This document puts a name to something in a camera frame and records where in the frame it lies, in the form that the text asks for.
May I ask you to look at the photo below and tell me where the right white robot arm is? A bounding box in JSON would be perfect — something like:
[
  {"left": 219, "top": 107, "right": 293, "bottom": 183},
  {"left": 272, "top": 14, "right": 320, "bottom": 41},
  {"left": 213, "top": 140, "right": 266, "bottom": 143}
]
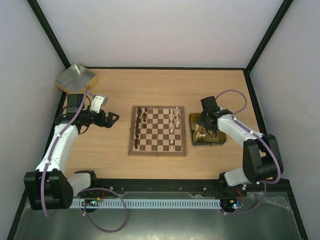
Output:
[{"left": 127, "top": 96, "right": 283, "bottom": 196}]

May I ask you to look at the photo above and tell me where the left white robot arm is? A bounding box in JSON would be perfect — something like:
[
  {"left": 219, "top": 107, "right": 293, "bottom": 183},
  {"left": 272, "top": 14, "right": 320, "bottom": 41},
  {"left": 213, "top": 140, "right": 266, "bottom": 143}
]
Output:
[{"left": 23, "top": 109, "right": 120, "bottom": 212}]

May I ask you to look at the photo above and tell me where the wooden chess board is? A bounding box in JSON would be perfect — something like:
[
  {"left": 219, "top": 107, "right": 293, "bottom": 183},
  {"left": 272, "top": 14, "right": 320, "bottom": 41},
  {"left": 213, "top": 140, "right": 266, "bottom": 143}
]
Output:
[{"left": 128, "top": 105, "right": 187, "bottom": 157}]

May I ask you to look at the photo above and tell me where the gold green tin box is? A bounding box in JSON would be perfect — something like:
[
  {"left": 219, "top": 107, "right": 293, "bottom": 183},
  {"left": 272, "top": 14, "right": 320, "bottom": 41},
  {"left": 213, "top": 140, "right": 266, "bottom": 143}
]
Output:
[{"left": 188, "top": 113, "right": 227, "bottom": 147}]

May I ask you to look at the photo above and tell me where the empty silver tin lid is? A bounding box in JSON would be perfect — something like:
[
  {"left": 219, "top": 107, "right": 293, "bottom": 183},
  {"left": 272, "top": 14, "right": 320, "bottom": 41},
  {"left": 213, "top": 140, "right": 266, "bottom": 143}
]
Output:
[{"left": 55, "top": 63, "right": 99, "bottom": 94}]

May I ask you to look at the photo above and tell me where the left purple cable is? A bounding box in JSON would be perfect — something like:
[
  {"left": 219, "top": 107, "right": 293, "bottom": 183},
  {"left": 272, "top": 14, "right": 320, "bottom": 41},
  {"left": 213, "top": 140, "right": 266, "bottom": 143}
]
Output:
[{"left": 41, "top": 84, "right": 129, "bottom": 234}]

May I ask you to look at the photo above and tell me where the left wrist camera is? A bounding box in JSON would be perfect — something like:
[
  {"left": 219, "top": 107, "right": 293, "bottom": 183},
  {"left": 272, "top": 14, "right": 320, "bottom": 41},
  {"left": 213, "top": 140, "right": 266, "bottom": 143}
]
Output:
[{"left": 90, "top": 95, "right": 108, "bottom": 114}]

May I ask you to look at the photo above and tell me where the white slotted cable duct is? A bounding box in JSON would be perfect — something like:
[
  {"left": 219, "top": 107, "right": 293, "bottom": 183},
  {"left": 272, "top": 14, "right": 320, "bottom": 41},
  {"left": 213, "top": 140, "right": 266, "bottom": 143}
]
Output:
[{"left": 70, "top": 199, "right": 221, "bottom": 210}]

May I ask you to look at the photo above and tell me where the black aluminium frame rail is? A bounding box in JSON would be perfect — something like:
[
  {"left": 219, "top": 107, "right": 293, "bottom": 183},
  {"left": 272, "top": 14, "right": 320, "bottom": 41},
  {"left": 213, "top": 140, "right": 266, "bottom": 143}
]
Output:
[{"left": 77, "top": 178, "right": 292, "bottom": 200}]

